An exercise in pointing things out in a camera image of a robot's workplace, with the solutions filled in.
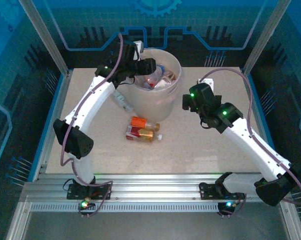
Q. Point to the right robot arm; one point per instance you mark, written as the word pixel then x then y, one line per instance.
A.
pixel 255 147

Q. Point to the aluminium frame leg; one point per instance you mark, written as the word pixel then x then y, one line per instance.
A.
pixel 293 222
pixel 18 222

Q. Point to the orange label amber bottle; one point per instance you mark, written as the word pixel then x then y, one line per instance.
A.
pixel 139 121

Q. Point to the red label tea bottle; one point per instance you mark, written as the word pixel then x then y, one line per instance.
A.
pixel 135 132

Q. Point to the blue table edge strip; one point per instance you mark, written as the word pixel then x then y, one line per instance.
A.
pixel 259 110
pixel 55 107

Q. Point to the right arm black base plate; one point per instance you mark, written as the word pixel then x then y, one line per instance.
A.
pixel 208 192

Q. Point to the aluminium frame post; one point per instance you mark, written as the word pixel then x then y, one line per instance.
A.
pixel 45 37
pixel 265 37

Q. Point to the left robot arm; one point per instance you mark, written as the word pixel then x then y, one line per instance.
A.
pixel 90 105

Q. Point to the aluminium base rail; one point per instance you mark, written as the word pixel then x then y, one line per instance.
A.
pixel 153 190

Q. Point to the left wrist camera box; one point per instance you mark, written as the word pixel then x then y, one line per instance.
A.
pixel 139 47

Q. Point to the small clear bottle green label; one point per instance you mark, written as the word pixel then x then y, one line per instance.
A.
pixel 121 101

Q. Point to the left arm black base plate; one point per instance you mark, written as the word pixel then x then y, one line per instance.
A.
pixel 74 193

